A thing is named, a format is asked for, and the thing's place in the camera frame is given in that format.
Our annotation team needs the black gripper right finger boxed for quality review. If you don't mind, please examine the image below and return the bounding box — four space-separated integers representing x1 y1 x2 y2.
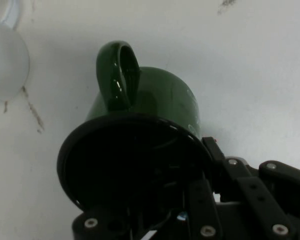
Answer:
201 136 300 240

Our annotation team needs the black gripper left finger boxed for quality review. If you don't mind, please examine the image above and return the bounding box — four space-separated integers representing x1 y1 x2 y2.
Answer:
71 178 225 240

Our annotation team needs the green ceramic mug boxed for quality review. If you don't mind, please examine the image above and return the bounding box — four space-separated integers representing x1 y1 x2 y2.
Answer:
56 40 216 213

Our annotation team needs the white enamel mug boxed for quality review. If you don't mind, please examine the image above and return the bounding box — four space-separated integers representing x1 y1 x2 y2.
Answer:
0 0 31 102

